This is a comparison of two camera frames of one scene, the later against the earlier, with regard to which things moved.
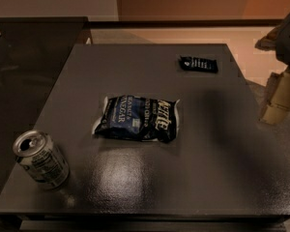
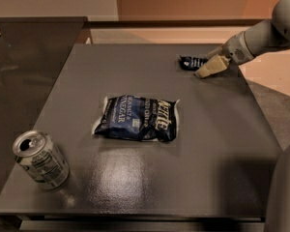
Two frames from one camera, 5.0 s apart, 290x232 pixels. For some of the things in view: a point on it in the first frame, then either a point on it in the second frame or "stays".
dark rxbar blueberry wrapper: (198, 64) stays
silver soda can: (42, 158) stays
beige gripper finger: (268, 42) -> (218, 50)
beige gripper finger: (282, 95) -> (214, 65)
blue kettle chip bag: (138, 118) stays
